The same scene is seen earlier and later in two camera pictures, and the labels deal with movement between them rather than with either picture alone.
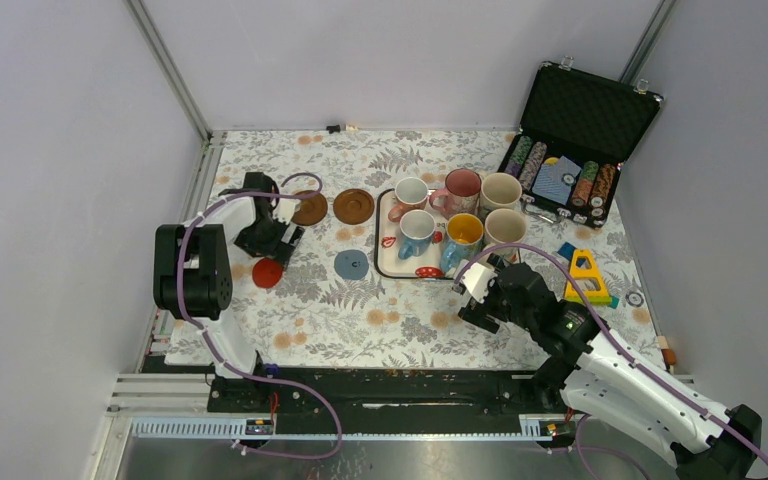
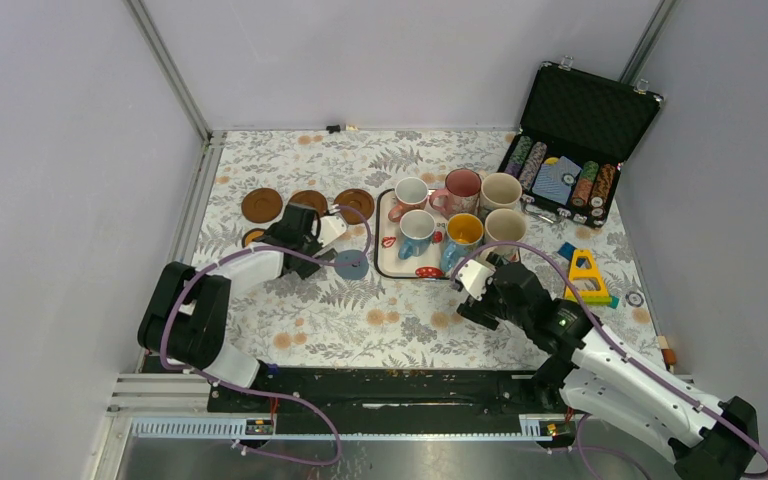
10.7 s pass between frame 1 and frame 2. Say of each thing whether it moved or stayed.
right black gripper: stayed
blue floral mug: stayed
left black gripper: moved
